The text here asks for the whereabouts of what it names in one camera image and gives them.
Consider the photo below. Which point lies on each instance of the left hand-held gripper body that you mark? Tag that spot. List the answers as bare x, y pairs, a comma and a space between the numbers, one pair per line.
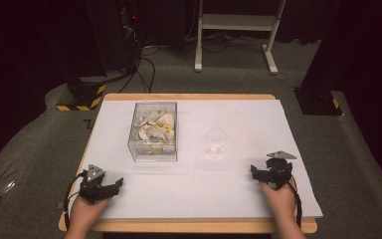
91, 187

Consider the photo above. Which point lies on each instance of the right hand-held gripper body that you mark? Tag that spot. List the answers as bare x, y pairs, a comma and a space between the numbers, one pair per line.
278, 169

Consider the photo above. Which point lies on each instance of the pile of white packets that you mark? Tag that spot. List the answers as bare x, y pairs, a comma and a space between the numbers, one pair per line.
155, 129

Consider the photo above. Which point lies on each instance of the clear plastic box housing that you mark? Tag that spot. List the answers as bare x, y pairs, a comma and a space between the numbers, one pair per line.
155, 105

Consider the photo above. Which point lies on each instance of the person's left hand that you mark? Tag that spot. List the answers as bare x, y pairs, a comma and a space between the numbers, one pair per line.
86, 212

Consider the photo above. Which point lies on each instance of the person's right hand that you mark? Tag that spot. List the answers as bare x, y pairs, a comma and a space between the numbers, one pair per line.
280, 202

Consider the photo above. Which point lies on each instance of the white table mat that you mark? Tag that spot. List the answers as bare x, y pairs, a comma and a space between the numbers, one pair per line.
238, 186

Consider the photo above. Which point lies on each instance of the black stand base yellow mark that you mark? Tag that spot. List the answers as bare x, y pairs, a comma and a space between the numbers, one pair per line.
318, 101

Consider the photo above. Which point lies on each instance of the black yellow striped stand base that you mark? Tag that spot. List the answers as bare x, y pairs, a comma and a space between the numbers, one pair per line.
86, 96

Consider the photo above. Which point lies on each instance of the wooden table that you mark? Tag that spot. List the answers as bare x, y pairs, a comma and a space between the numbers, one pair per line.
185, 96

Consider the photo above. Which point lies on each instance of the white metal stand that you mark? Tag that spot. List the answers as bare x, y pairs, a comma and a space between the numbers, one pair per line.
237, 22

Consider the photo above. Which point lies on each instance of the dark equipment rack red light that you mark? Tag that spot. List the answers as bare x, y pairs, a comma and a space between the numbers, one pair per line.
131, 33

